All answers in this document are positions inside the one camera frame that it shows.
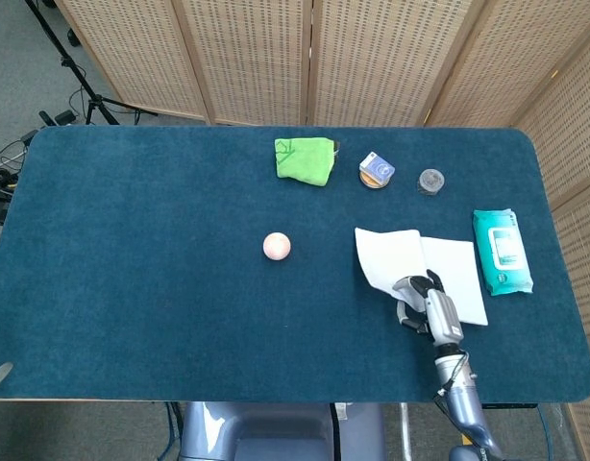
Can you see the green folded cloth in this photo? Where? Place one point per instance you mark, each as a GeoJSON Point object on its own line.
{"type": "Point", "coordinates": [304, 159]}

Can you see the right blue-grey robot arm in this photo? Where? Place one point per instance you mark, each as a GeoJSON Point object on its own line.
{"type": "Point", "coordinates": [460, 403]}

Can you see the grey tape roll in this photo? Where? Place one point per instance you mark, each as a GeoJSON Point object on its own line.
{"type": "Point", "coordinates": [431, 180]}

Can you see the round wooden coaster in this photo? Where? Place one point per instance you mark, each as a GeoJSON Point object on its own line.
{"type": "Point", "coordinates": [369, 182]}

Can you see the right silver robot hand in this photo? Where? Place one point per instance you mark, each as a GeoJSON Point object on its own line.
{"type": "Point", "coordinates": [436, 309]}

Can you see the dark blue table mat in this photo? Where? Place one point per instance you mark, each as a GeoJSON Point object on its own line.
{"type": "Point", "coordinates": [179, 269]}

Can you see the blue playing card box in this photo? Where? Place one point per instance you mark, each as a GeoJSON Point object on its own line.
{"type": "Point", "coordinates": [376, 167]}

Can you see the black tripod stand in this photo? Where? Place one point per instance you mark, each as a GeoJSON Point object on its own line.
{"type": "Point", "coordinates": [79, 77]}

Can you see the pink ball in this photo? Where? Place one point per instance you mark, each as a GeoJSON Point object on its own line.
{"type": "Point", "coordinates": [277, 246]}

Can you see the teal wet wipes pack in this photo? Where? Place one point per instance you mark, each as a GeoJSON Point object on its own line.
{"type": "Point", "coordinates": [502, 250]}

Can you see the wicker folding screen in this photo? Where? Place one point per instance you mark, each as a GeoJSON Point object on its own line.
{"type": "Point", "coordinates": [372, 62]}

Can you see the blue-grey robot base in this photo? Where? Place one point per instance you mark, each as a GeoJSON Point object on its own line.
{"type": "Point", "coordinates": [280, 432]}

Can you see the small dark object behind cloth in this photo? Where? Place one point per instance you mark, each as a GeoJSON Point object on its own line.
{"type": "Point", "coordinates": [337, 149]}

